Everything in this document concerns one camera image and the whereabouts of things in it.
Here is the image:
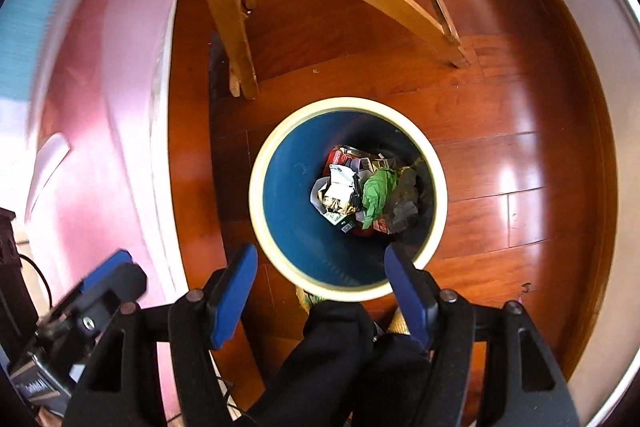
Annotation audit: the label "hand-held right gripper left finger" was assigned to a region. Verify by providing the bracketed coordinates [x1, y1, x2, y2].
[62, 242, 261, 427]

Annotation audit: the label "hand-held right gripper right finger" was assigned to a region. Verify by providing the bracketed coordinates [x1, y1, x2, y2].
[384, 241, 581, 427]

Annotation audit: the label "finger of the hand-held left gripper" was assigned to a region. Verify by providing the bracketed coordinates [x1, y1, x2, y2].
[60, 249, 148, 334]

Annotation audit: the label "blue waste bin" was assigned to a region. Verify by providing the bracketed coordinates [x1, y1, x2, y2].
[249, 97, 448, 303]

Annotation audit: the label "green wrapper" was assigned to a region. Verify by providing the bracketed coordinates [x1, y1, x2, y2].
[361, 169, 398, 230]

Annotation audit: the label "yellow woven slipper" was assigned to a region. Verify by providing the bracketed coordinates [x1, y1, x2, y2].
[385, 312, 412, 337]
[295, 286, 321, 308]

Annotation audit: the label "person's black trousers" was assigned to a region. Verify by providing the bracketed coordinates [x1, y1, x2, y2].
[240, 299, 436, 427]

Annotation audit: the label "pink bed sheet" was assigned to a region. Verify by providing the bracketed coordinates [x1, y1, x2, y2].
[25, 0, 191, 427]

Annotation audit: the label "teal striped floral tablecloth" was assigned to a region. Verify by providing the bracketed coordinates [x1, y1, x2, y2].
[0, 0, 151, 108]

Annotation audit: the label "black cable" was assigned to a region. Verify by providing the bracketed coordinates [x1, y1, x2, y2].
[20, 254, 56, 313]

